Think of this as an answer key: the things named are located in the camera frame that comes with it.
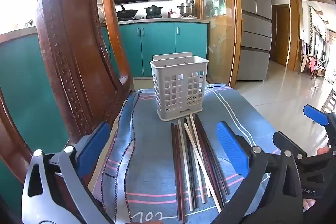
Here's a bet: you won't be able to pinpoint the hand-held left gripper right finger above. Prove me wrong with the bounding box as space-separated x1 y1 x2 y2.
213 121 305 224

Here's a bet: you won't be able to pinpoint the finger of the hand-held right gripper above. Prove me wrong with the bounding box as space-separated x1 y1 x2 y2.
303 105 336 147
272 132 307 157

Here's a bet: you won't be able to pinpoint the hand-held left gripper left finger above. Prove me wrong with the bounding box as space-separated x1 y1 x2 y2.
21 122 116 224

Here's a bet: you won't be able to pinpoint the white strap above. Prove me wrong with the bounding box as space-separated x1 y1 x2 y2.
189 114 212 198
178 119 195 212

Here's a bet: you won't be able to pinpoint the white plastic utensil basket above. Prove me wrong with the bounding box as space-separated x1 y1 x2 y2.
150 54 209 122

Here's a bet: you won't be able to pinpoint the person's right hand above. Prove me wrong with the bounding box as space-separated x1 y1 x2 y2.
302 147 336 214

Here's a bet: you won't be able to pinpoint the clothes drying rack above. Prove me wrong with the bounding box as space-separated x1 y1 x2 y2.
299 40 326 80

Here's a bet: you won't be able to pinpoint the blue plaid tablecloth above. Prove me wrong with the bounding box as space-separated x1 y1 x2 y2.
92 84 279 224

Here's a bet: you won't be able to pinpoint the teal counter panel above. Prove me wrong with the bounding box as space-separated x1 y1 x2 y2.
0 27 70 214

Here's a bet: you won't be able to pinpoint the grey refrigerator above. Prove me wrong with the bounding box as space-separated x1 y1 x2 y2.
235 0 273 82

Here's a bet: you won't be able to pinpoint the wooden framed glass door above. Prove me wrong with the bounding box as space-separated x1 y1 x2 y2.
194 0 243 90

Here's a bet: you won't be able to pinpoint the black gas stove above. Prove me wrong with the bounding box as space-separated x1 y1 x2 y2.
118 16 163 21

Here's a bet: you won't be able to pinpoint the black wok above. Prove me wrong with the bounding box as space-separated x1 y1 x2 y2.
116 5 138 18

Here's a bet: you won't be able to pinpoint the stainless steel pot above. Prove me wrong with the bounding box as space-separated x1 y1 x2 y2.
177 0 197 17

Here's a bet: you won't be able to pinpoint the black lidded pot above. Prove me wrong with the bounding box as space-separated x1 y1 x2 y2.
144 5 163 17

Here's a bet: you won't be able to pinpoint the wooden doorway frame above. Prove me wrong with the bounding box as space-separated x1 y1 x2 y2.
268 0 302 72

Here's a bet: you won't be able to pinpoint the teal base cabinets with handles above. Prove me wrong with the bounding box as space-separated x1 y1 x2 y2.
101 19 210 80

